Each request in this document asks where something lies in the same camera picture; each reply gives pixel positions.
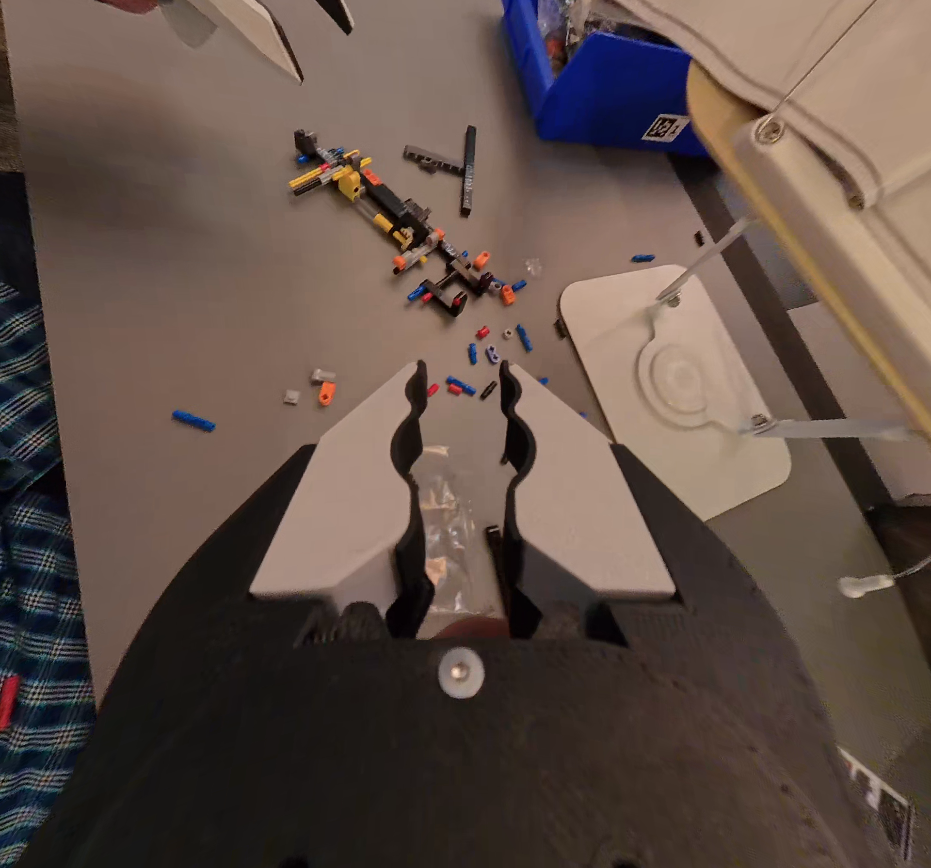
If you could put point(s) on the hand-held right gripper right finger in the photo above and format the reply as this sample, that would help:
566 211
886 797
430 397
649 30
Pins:
589 519

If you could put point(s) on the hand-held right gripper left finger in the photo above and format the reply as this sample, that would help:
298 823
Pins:
334 519

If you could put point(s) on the lego chassis assembly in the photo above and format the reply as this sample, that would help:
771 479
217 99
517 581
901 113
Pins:
356 181

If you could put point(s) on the group of small lego pins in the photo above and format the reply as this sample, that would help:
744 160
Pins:
458 384

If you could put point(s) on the grey lego beam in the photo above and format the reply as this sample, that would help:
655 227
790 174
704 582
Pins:
433 155

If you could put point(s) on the long black lego beam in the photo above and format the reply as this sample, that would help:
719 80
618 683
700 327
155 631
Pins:
469 170

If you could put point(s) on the bags of lego parts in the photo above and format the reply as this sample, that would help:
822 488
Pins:
567 3

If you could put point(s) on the clear plastic bag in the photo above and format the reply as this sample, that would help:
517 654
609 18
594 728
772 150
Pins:
444 519

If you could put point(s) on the white book stand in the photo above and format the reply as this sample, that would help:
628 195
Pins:
691 410

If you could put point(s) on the person's plaid shirt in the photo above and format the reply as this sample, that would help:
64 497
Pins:
36 592

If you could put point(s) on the person's dark pants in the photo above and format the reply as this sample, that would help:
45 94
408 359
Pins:
14 228

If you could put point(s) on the blue storage bin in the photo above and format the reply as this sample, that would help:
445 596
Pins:
618 97

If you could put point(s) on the printed paper sheet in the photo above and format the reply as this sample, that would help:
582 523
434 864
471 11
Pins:
884 810

